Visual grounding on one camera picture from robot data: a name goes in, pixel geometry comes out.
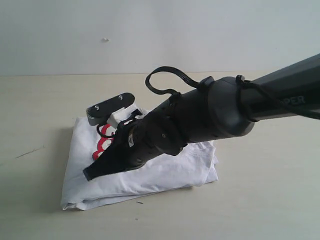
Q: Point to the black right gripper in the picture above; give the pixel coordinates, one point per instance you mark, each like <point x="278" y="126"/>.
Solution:
<point x="141" y="137"/>

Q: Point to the white t-shirt red lettering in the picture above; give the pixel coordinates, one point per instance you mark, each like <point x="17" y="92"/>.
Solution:
<point x="193" y="167"/>

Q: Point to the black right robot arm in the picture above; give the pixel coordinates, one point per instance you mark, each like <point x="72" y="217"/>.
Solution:
<point x="214" y="109"/>

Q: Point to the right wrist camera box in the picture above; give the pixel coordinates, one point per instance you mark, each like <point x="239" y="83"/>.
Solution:
<point x="113" y="110"/>

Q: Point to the small white wall fixture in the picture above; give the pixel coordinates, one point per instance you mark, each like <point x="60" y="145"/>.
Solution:
<point x="104" y="39"/>

